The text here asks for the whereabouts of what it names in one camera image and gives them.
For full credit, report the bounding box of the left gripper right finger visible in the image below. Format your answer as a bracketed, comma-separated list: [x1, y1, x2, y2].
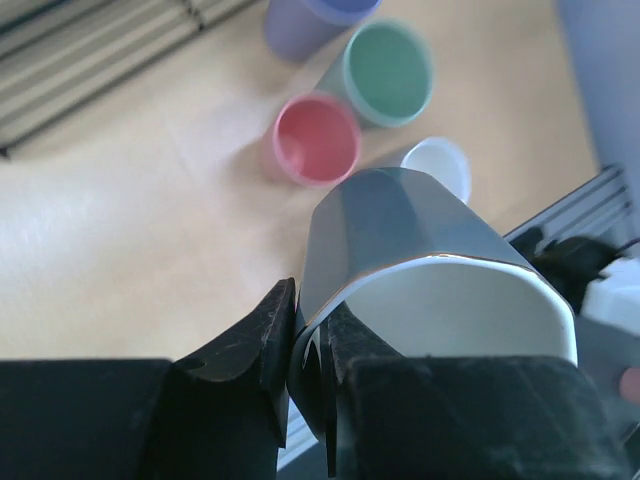
[321, 306, 628, 479]

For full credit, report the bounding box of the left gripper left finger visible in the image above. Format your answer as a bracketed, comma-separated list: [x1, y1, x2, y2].
[144, 278, 296, 479]

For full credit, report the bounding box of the blue-grey mug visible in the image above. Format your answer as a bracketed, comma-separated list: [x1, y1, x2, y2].
[288, 168, 578, 447]

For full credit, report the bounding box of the white mug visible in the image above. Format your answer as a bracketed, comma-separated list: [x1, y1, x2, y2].
[400, 137, 472, 204]

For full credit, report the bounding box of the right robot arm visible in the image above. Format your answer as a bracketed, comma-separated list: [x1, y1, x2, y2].
[511, 227, 639, 337]

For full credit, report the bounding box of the red cup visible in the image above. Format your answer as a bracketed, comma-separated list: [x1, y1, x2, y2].
[259, 91, 362, 188]

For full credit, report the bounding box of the green cup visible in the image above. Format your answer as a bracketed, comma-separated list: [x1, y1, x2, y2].
[315, 20, 434, 129]

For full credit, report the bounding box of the purple cup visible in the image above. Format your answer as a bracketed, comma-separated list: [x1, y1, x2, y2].
[264, 0, 380, 63]

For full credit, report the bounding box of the aluminium front rail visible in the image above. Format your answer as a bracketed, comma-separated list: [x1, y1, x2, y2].
[504, 165, 639, 247]

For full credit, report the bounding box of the black wire dish rack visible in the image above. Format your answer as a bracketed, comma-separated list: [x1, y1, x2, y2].
[1, 0, 251, 158]

